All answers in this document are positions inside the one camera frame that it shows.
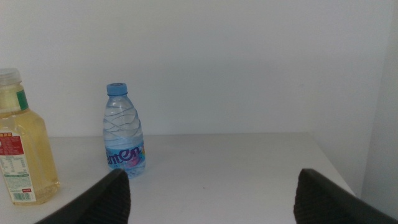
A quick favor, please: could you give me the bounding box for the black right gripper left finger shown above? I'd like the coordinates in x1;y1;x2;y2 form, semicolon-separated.
34;168;131;224

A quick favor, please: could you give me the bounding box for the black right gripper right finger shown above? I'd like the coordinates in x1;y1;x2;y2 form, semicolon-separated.
293;168;398;224

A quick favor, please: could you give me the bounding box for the clear water bottle blue cap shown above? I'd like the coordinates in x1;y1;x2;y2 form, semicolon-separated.
103;82;146;179

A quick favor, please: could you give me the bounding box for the yellow juice bottle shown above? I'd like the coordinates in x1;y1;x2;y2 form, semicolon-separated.
0;67;60;206

